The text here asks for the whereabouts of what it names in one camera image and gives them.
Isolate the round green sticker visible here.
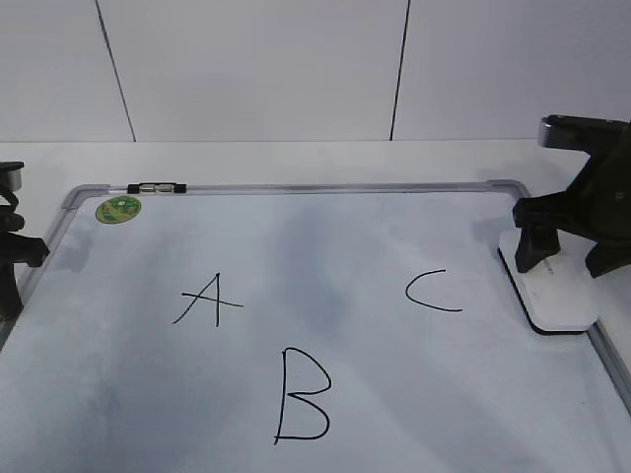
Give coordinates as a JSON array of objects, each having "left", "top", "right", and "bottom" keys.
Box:
[{"left": 96, "top": 195, "right": 142, "bottom": 225}]

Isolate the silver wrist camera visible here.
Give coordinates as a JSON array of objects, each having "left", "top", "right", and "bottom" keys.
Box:
[
  {"left": 0, "top": 161, "right": 25, "bottom": 192},
  {"left": 537, "top": 114, "right": 629, "bottom": 154}
]

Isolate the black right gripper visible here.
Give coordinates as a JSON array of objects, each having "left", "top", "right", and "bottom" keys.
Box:
[{"left": 513, "top": 145, "right": 631, "bottom": 278}]

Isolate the white board eraser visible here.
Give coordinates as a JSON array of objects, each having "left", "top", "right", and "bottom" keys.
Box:
[{"left": 499, "top": 229, "right": 597, "bottom": 334}]

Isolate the white board with grey frame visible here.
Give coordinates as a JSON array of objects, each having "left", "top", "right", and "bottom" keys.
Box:
[{"left": 1, "top": 182, "right": 630, "bottom": 472}]

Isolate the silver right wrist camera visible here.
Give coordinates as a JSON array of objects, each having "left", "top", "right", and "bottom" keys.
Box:
[{"left": 537, "top": 114, "right": 629, "bottom": 154}]

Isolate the black silver board hanger clip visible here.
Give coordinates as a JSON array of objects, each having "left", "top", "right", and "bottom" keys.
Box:
[{"left": 126, "top": 182, "right": 187, "bottom": 195}]

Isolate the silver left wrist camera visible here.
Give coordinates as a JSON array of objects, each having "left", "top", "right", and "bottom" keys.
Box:
[{"left": 0, "top": 161, "right": 25, "bottom": 192}]

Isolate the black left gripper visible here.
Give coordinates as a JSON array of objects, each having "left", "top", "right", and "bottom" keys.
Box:
[{"left": 0, "top": 189, "right": 50, "bottom": 319}]

